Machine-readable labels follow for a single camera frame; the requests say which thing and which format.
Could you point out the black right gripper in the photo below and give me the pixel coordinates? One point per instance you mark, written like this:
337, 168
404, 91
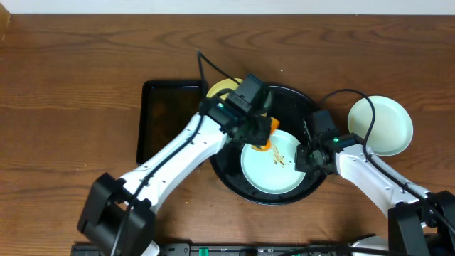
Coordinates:
302, 164

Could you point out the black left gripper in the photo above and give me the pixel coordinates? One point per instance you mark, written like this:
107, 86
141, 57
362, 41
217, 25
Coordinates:
259, 131

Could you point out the orange green sponge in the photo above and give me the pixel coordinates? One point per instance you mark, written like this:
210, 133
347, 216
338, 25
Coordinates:
267, 129

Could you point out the light green plate front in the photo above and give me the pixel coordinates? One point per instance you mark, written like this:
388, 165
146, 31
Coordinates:
272, 171

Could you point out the light green plate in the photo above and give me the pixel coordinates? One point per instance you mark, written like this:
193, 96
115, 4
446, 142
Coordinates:
272, 171
392, 131

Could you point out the yellow plate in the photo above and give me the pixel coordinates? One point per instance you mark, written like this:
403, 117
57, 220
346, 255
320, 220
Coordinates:
230, 84

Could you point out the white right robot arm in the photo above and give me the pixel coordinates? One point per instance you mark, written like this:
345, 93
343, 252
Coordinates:
420, 222

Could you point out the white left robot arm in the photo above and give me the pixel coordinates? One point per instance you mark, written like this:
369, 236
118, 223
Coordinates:
119, 214

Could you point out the black round tray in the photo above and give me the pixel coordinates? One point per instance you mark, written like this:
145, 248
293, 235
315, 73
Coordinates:
290, 107

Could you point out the black rectangular tray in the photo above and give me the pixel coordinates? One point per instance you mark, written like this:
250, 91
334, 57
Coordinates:
166, 108

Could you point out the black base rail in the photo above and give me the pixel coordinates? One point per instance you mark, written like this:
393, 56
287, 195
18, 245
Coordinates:
185, 249

